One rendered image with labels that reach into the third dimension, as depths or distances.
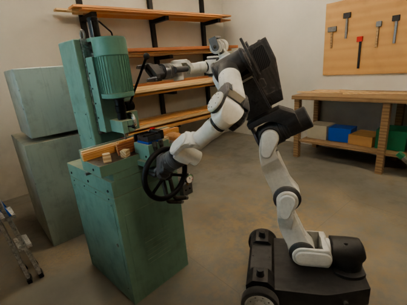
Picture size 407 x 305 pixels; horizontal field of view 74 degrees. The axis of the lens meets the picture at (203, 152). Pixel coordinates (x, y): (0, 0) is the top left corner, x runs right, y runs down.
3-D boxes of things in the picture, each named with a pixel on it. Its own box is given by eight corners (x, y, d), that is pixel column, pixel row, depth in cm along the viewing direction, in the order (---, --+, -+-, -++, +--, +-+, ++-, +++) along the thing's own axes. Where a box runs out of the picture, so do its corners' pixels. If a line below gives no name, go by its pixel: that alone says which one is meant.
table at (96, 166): (110, 183, 127) (108, 170, 125) (82, 170, 147) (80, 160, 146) (200, 148, 168) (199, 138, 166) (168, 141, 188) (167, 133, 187)
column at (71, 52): (98, 164, 168) (71, 39, 146) (83, 158, 183) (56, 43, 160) (129, 154, 183) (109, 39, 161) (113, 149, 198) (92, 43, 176)
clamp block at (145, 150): (149, 162, 142) (147, 146, 139) (135, 158, 151) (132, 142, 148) (171, 154, 152) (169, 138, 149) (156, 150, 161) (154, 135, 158)
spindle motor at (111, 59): (112, 100, 139) (100, 34, 130) (96, 99, 151) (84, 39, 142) (140, 95, 151) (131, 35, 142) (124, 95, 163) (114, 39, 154)
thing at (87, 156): (84, 161, 142) (82, 154, 141) (82, 161, 143) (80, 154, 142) (178, 132, 187) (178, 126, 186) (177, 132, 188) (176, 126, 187)
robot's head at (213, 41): (228, 50, 134) (223, 34, 132) (223, 51, 127) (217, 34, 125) (217, 55, 137) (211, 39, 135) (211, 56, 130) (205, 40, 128)
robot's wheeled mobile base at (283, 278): (349, 258, 181) (353, 214, 171) (377, 329, 133) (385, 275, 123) (252, 250, 197) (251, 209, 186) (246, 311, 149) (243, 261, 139)
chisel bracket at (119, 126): (124, 136, 152) (122, 121, 149) (111, 134, 161) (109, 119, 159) (135, 133, 157) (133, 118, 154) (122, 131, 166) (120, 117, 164)
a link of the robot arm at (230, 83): (258, 111, 91) (249, 79, 108) (229, 91, 86) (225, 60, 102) (234, 132, 98) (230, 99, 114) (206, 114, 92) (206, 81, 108)
